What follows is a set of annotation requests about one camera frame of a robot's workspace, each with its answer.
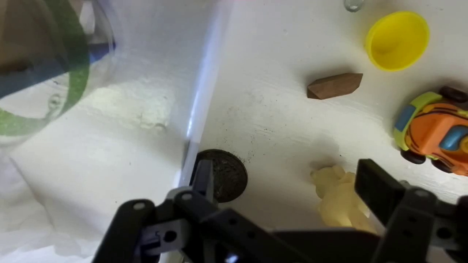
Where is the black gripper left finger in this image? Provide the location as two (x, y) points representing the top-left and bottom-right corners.
(92, 158), (313, 263)

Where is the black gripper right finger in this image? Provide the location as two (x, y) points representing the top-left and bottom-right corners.
(354, 158), (468, 263)

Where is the black candle holder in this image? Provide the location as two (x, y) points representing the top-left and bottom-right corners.
(194, 148), (248, 204)

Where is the yellow toy bunny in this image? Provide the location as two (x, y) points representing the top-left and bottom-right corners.
(310, 164), (377, 232)

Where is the orange toy car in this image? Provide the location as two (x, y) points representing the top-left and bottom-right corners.
(392, 86), (468, 178)

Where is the brown wooden block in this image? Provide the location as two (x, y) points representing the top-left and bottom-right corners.
(305, 72), (364, 101)

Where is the yellow cup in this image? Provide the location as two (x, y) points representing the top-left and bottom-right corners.
(364, 10), (431, 73)

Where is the clear plastic bag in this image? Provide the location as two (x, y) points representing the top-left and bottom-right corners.
(0, 0), (118, 143)

